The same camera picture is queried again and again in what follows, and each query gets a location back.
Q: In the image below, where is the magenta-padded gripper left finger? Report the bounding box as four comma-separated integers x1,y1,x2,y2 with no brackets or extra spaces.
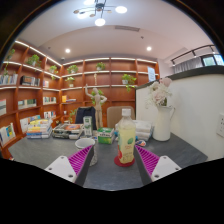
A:
44,144,95,187

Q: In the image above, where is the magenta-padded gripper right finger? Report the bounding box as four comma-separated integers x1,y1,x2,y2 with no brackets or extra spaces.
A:
133,144,182,186

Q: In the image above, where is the yellow drink bottle white cap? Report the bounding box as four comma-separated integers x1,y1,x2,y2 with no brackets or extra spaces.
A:
117,108,137,165

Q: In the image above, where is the small painted oval stone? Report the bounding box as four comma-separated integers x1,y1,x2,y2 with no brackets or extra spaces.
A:
135,139,148,148

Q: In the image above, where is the stack of dark books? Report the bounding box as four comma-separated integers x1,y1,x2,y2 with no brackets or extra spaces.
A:
51,123,85,140

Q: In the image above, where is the stack of white books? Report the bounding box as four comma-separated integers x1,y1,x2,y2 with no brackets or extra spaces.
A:
114,119,155,142

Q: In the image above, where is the white ceramic pitcher vase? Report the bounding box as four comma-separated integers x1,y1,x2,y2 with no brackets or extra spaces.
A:
152,105,176,142

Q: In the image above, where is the stack of colourful books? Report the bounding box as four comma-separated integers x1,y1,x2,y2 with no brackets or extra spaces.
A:
25,118,54,140

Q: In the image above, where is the green white upright carton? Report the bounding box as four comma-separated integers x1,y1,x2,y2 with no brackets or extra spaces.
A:
82,115,93,137

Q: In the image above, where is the green cardboard box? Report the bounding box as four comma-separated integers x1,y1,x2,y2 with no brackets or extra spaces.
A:
97,127,116,145

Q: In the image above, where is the dark blue chair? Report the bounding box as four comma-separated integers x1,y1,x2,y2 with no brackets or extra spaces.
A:
74,106,98,131

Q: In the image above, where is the tan upholstered chair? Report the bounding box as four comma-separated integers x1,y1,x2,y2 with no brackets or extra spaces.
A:
106,105,136,129

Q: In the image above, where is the wooden artist mannequin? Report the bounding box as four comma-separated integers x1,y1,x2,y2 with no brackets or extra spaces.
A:
84,84,108,129

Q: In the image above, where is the grey curtain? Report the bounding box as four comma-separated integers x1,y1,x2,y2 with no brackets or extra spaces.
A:
173,59,203,74

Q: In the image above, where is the dark-framed window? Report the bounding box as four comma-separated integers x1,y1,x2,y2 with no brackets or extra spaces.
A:
201,54,224,67

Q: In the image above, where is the ceiling air vent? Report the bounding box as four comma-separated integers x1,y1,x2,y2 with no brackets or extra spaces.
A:
114,25,141,33

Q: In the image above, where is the multi-globe ceiling lamp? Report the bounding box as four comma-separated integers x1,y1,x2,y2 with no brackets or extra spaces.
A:
73,0,128,27

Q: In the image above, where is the white wall socket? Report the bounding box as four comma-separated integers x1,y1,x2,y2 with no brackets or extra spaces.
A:
215,112,224,138

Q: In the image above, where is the wooden wall shelf unit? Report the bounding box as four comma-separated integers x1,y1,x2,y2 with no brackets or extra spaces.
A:
0,39,160,158

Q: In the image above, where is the dark curtain rail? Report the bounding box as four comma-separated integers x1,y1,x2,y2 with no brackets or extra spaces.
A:
170,44,218,66

